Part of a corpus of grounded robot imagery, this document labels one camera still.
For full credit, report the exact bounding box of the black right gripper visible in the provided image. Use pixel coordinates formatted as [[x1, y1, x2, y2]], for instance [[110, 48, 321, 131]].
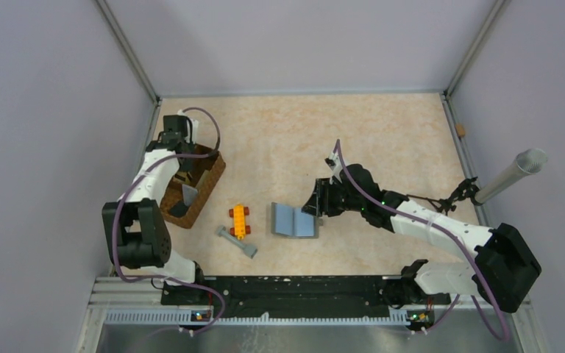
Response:
[[302, 177, 365, 217]]

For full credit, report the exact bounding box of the grey card holder wallet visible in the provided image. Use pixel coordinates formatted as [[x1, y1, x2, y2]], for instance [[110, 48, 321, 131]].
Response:
[[270, 202, 321, 239]]

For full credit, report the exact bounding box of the brown woven divided basket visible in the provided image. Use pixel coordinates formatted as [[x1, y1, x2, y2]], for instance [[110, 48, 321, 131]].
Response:
[[160, 152, 226, 229]]

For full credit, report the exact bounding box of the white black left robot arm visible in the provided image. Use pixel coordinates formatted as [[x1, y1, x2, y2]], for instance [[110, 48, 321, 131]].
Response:
[[102, 113, 207, 304]]

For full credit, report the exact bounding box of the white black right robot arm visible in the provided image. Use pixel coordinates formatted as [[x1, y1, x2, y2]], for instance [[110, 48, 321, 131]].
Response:
[[301, 164, 541, 313]]

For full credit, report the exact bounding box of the grey plastic toy bolt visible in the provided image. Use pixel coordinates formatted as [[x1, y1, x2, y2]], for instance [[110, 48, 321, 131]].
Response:
[[215, 226, 257, 259]]

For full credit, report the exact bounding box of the small wooden block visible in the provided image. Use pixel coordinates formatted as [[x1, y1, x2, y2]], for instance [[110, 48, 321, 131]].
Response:
[[455, 124, 466, 138]]

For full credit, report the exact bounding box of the silver metal tube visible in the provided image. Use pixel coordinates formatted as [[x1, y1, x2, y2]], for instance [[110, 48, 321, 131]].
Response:
[[473, 148, 548, 205]]

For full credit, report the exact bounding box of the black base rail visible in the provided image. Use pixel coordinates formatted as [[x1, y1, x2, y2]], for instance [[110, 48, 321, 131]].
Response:
[[160, 275, 452, 318]]

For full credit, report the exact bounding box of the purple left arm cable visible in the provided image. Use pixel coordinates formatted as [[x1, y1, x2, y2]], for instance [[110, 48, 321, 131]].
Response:
[[110, 107, 227, 337]]

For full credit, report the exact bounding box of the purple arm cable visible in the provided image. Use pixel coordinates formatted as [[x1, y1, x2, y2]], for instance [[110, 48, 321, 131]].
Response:
[[110, 107, 227, 337], [334, 139, 511, 342]]

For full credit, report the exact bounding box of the black clamp bracket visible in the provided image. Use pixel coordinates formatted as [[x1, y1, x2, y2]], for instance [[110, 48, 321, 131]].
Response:
[[407, 177, 480, 215]]

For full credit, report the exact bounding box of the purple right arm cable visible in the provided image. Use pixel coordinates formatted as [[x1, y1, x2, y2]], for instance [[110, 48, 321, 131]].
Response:
[[334, 139, 511, 342]]

